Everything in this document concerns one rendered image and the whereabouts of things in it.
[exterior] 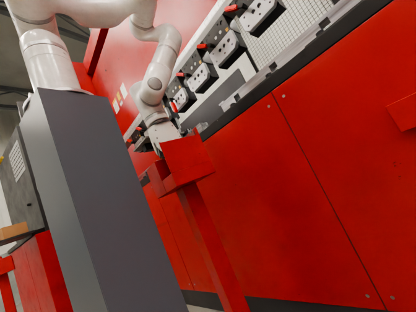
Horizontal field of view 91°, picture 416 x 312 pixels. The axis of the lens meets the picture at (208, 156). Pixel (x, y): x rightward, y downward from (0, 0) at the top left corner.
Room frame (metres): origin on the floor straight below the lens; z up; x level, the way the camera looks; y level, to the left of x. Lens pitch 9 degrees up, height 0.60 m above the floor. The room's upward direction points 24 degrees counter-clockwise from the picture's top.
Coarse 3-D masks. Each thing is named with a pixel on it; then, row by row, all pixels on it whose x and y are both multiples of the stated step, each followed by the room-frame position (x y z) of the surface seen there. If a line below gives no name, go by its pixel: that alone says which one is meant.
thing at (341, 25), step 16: (368, 0) 0.46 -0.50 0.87; (384, 0) 0.44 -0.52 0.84; (352, 16) 0.48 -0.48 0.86; (368, 16) 0.47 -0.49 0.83; (336, 32) 0.51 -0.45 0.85; (304, 48) 0.57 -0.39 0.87; (320, 48) 0.55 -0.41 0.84; (288, 64) 0.61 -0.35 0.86; (304, 64) 0.59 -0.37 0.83; (272, 80) 0.66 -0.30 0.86; (256, 96) 0.71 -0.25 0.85; (240, 112) 0.77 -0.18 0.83; (208, 128) 0.90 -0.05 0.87
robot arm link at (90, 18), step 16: (16, 0) 0.48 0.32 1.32; (32, 0) 0.49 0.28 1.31; (48, 0) 0.51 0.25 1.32; (64, 0) 0.55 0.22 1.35; (80, 0) 0.59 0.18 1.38; (96, 0) 0.62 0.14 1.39; (112, 0) 0.65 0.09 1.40; (128, 0) 0.66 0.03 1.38; (144, 0) 0.67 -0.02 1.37; (16, 16) 0.52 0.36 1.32; (32, 16) 0.52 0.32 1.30; (48, 16) 0.55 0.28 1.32; (80, 16) 0.60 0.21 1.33; (96, 16) 0.64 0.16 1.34; (112, 16) 0.67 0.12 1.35; (128, 16) 0.70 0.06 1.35; (144, 16) 0.74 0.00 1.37
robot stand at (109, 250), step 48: (48, 96) 0.45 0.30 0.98; (96, 96) 0.55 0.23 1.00; (48, 144) 0.45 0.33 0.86; (96, 144) 0.51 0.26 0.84; (48, 192) 0.50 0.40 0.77; (96, 192) 0.48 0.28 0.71; (96, 240) 0.45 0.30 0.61; (144, 240) 0.54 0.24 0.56; (96, 288) 0.45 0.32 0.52; (144, 288) 0.51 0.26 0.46
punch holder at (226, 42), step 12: (216, 24) 0.83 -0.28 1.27; (228, 24) 0.80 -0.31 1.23; (216, 36) 0.85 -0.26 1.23; (228, 36) 0.81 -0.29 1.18; (240, 36) 0.85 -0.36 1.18; (216, 48) 0.87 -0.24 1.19; (228, 48) 0.83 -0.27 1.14; (240, 48) 0.83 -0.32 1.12; (216, 60) 0.88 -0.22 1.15; (228, 60) 0.88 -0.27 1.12
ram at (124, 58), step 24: (168, 0) 0.96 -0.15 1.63; (192, 0) 0.87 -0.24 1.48; (216, 0) 0.80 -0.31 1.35; (120, 24) 1.29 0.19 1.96; (192, 24) 0.91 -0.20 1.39; (120, 48) 1.37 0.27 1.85; (144, 48) 1.20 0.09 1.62; (192, 48) 0.96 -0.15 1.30; (96, 72) 1.74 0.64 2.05; (120, 72) 1.46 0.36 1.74; (144, 72) 1.26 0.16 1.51; (120, 96) 1.55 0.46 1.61; (120, 120) 1.66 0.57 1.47
